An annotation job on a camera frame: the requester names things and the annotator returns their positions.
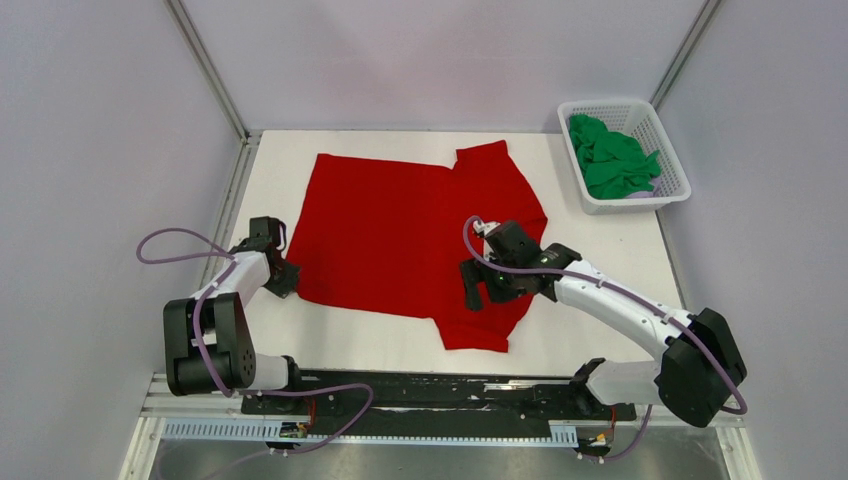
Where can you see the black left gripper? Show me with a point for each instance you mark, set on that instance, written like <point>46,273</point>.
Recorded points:
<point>289,283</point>

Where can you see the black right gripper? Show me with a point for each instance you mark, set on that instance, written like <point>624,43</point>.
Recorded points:
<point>473,273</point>

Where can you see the red t-shirt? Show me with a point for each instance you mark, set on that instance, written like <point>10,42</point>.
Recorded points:
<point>386,236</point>

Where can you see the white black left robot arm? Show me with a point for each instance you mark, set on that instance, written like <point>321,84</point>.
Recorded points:
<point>208,345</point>

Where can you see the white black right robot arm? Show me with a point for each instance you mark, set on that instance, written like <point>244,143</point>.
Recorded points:
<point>695,367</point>

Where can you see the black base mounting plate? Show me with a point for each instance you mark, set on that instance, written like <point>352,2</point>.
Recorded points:
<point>438,403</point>

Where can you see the green t-shirt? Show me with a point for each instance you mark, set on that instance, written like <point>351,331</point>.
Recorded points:
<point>613,165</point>

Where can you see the white plastic laundry basket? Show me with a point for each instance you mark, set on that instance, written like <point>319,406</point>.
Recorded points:
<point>638,120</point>

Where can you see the lilac t-shirt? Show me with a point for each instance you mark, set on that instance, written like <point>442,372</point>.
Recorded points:
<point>643,194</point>

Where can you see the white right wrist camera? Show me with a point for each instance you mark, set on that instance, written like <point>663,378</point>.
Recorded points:
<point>481,229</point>

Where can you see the aluminium frame post left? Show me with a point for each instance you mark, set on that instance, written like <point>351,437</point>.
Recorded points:
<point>193,39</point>

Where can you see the aluminium frame post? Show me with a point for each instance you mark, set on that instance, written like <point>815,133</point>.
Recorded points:
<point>193,39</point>
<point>692,38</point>

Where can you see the white slotted cable duct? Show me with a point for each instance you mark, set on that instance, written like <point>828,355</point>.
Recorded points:
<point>278,431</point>

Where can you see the aluminium front rail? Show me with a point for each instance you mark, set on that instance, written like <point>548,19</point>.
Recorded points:
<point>686,407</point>

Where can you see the aluminium frame post right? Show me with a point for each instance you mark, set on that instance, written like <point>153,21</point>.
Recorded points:
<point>692,38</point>

